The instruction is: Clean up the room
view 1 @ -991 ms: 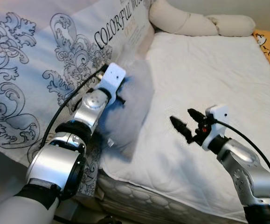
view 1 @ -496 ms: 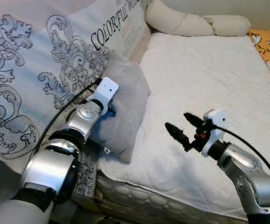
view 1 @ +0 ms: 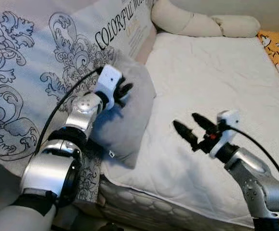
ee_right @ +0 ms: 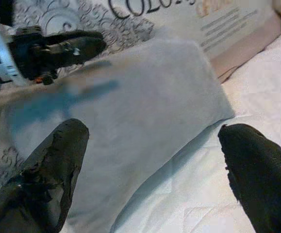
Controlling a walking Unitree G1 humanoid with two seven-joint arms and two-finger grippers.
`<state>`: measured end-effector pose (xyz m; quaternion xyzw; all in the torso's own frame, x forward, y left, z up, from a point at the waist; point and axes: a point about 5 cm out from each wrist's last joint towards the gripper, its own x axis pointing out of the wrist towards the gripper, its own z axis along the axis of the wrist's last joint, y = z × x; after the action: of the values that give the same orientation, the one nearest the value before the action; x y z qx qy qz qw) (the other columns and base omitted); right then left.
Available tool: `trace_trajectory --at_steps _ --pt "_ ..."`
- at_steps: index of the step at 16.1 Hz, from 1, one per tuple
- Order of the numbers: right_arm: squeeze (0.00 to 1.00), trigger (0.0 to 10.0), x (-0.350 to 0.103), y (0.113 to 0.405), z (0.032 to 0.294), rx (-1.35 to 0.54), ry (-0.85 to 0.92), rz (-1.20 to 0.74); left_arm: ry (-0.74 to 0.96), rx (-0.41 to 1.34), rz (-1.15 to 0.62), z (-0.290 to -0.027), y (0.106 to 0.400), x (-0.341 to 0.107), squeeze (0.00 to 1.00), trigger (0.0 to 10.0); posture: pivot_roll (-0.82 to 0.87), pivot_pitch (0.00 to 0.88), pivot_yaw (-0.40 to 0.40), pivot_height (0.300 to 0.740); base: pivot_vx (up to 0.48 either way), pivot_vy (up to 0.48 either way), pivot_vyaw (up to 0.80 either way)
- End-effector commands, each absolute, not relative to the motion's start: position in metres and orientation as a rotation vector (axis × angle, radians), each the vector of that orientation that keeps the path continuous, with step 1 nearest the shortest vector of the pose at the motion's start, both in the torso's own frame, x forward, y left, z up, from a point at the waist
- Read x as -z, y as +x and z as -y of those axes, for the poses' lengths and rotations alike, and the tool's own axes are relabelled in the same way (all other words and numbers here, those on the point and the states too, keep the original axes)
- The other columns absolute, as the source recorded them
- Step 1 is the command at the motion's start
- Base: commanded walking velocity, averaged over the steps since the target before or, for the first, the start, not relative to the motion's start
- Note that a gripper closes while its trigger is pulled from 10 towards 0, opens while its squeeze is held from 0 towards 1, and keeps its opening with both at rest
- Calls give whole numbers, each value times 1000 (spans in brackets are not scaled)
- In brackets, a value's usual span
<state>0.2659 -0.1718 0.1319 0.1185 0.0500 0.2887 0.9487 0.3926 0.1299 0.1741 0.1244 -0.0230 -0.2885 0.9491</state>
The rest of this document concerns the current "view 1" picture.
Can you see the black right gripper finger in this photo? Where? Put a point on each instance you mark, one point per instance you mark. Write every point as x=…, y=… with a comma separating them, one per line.
x=186, y=134
x=204, y=123

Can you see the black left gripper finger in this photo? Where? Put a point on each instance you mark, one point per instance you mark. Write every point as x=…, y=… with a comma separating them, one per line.
x=125, y=83
x=126, y=96

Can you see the grey pillow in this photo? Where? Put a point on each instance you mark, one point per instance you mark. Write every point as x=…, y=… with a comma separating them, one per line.
x=125, y=130

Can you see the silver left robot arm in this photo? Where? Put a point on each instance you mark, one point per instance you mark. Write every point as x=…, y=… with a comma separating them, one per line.
x=52, y=168

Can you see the white quilted mattress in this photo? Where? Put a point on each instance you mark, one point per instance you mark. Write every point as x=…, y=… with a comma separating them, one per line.
x=211, y=77

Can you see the cream bolster pillow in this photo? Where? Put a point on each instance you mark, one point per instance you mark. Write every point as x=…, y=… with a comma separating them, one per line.
x=192, y=21

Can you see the white patterned headboard cover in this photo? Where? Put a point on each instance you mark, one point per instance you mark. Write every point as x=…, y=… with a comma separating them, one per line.
x=28, y=62

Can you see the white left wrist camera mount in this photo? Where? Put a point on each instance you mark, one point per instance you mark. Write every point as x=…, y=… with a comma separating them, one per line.
x=108, y=84

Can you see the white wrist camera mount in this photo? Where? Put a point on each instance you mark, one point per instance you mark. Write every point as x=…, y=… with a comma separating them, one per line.
x=108, y=84
x=226, y=130

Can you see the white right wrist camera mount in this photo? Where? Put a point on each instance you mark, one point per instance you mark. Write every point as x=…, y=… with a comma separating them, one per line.
x=226, y=130

